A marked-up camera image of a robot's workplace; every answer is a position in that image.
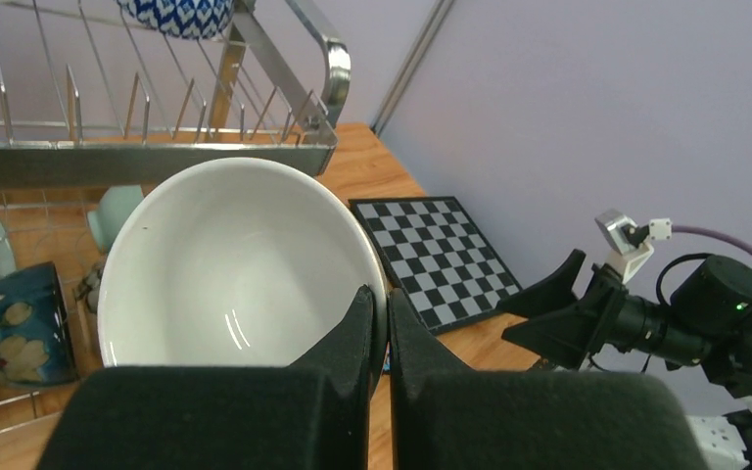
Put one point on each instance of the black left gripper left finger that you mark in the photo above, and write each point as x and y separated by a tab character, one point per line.
312	414

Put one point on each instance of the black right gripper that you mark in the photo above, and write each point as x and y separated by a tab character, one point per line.
567	334

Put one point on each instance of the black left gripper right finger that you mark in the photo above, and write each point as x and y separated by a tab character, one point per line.
448	415

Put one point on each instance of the cream bowl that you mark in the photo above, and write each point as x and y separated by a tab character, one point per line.
235	262

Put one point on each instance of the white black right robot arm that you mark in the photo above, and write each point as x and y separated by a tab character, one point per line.
706	322

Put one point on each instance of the steel two-tier dish rack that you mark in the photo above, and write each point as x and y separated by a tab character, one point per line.
91	99

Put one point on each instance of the black white checkerboard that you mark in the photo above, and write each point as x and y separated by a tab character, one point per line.
432	249

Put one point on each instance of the small celadon cup right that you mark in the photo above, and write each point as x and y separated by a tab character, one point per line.
114	208

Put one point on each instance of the dark blue floral bowl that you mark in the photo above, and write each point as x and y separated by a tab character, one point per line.
35	340

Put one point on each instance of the blue white patterned bowl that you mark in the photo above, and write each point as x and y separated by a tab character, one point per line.
185	19

